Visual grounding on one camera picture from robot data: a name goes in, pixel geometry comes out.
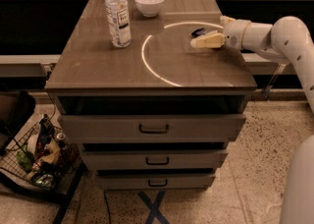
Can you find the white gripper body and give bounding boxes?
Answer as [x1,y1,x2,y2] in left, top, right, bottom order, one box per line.
[223,20,250,50]

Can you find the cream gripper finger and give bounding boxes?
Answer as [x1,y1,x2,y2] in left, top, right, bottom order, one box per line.
[220,16,235,27]
[190,30,226,49]

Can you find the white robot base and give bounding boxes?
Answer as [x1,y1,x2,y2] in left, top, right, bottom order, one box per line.
[280,136,314,224]

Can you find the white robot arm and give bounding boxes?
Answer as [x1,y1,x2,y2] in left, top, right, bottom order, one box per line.
[190,16,314,112]

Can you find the white ceramic bowl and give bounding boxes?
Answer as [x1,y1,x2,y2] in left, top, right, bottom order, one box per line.
[134,0,165,17]

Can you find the top grey drawer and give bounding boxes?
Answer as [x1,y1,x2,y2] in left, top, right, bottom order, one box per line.
[58,114,245,143]

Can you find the grey drawer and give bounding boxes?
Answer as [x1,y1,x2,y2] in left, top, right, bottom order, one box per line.
[95,174,215,191]
[58,114,245,143]
[80,149,228,170]

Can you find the grey drawer cabinet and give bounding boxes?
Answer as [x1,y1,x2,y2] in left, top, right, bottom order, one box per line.
[46,0,256,177]

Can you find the clear plastic water bottle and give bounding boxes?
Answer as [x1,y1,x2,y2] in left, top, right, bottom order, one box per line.
[105,0,131,48]

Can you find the bottom grey drawer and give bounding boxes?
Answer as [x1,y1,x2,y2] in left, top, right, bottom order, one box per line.
[95,174,215,191]

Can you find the middle grey drawer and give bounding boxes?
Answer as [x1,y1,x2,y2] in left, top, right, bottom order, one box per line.
[80,149,228,170]

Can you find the blue tape cross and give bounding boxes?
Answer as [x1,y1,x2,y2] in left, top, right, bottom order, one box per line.
[138,191,170,224]

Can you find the soda can in basket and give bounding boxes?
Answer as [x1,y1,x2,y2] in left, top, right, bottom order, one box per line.
[55,132,67,143]

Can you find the green item in basket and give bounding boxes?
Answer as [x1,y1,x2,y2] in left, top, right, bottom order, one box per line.
[17,150,33,172]

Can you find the black cable on floor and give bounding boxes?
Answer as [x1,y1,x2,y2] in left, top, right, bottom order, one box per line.
[103,190,113,224]

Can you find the black wire basket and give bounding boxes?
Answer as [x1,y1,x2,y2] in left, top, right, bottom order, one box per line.
[0,123,79,193]

